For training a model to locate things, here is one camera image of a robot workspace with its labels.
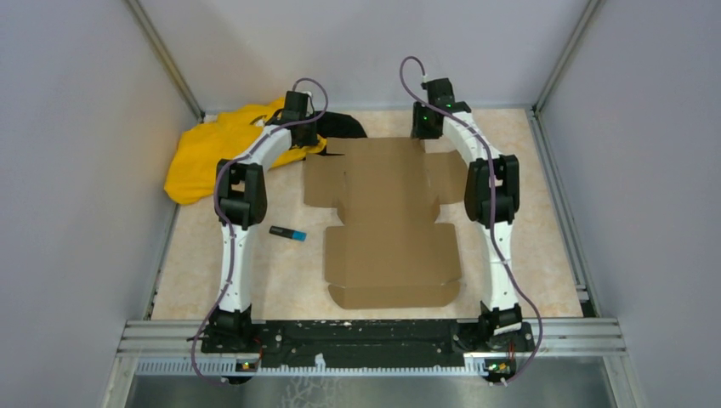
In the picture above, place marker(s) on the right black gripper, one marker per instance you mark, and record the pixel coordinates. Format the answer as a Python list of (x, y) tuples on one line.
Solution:
[(417, 133)]

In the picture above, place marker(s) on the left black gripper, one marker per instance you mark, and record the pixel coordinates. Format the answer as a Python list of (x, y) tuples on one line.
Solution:
[(313, 139)]

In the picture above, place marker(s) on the brown cardboard box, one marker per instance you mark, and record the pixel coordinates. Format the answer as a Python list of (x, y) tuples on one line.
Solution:
[(390, 250)]

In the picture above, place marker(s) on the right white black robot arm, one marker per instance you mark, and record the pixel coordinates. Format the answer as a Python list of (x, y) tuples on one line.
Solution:
[(491, 201)]

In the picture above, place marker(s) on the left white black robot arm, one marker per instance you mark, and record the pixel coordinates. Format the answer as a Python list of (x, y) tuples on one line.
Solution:
[(240, 200)]

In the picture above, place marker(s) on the black cloth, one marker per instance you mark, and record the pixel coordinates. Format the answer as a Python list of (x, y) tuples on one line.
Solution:
[(339, 126)]

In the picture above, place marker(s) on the yellow shirt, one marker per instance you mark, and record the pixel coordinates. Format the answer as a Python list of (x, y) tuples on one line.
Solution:
[(192, 172)]

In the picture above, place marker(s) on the black blue marker pen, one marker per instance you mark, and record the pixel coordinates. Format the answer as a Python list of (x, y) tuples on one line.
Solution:
[(291, 234)]

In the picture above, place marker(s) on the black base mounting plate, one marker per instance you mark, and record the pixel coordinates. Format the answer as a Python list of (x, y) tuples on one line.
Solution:
[(373, 344)]

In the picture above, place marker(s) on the aluminium frame rail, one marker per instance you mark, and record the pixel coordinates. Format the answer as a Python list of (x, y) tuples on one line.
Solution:
[(172, 347)]

